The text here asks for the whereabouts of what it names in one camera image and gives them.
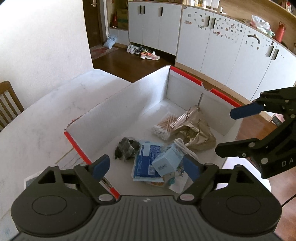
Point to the wooden chair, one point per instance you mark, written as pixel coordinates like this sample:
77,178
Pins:
11,107

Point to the light blue small box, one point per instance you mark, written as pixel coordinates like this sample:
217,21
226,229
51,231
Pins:
168,160

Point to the pink sneakers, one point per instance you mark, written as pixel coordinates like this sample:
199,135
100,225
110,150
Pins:
149,56

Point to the orange snack sachet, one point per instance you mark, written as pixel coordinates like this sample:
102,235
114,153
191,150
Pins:
175,181

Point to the white tissue pack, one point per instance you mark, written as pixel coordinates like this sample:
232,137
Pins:
28,181

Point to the grey wall cabinet unit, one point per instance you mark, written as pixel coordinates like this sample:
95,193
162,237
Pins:
225,52

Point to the black wrapper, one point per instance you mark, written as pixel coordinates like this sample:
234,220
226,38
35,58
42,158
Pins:
127,149

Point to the blue wet wipe pack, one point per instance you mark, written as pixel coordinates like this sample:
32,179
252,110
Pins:
143,170

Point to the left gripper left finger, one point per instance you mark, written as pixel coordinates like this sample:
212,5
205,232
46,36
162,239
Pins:
90,177

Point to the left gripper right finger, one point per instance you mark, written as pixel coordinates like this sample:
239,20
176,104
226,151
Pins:
202,176

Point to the red cardboard shoe box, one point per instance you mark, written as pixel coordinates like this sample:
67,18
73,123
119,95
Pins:
133,111

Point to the cotton swab bag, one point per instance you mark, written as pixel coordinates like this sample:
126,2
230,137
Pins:
163,129

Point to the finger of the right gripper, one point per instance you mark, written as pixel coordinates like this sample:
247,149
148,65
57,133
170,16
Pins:
279,101
248,148

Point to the silver foil snack bag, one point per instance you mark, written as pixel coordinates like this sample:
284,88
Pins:
194,130

